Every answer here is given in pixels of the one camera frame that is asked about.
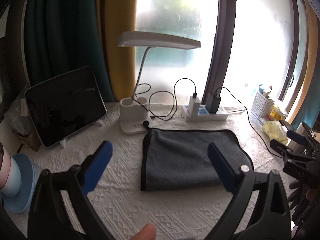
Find person's thumb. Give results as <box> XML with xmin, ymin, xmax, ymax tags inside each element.
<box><xmin>130</xmin><ymin>224</ymin><xmax>156</xmax><ymax>240</ymax></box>

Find white patterned tablecloth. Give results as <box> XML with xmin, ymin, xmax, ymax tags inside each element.
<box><xmin>19</xmin><ymin>103</ymin><xmax>294</xmax><ymax>239</ymax></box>

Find yellow tissue packet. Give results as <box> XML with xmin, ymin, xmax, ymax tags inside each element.
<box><xmin>262</xmin><ymin>121</ymin><xmax>287</xmax><ymax>144</ymax></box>

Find grey microfiber towel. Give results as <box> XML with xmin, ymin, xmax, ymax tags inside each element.
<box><xmin>140</xmin><ymin>121</ymin><xmax>253</xmax><ymax>192</ymax></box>

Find white power strip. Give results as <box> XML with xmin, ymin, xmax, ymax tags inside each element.
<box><xmin>181</xmin><ymin>105</ymin><xmax>229</xmax><ymax>122</ymax></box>

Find white desk lamp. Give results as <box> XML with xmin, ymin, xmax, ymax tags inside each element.
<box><xmin>117</xmin><ymin>31</ymin><xmax>202</xmax><ymax>136</ymax></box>

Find white perforated storage basket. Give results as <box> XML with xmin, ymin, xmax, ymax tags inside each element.
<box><xmin>251</xmin><ymin>92</ymin><xmax>274</xmax><ymax>119</ymax></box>

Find black tablet on stand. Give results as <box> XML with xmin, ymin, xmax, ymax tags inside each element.
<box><xmin>25</xmin><ymin>67</ymin><xmax>107</xmax><ymax>148</ymax></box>

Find black power adapter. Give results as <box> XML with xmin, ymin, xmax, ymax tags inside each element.
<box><xmin>205</xmin><ymin>94</ymin><xmax>221</xmax><ymax>114</ymax></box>

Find white usb charger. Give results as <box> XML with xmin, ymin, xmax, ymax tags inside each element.
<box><xmin>188</xmin><ymin>92</ymin><xmax>201</xmax><ymax>116</ymax></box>

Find pink blue stacked cups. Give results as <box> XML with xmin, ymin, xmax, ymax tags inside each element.
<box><xmin>1</xmin><ymin>143</ymin><xmax>22</xmax><ymax>197</ymax></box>

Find blue saucer plate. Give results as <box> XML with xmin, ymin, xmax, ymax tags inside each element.
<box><xmin>1</xmin><ymin>153</ymin><xmax>36</xmax><ymax>214</ymax></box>

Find dark green curtain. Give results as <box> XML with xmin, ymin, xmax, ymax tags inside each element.
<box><xmin>24</xmin><ymin>0</ymin><xmax>115</xmax><ymax>102</ymax></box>

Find yellow curtain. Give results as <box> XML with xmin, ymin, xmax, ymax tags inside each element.
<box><xmin>104</xmin><ymin>0</ymin><xmax>137</xmax><ymax>101</ymax></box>

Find black adapter cable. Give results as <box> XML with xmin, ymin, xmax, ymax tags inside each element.
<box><xmin>213</xmin><ymin>87</ymin><xmax>284</xmax><ymax>159</ymax></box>

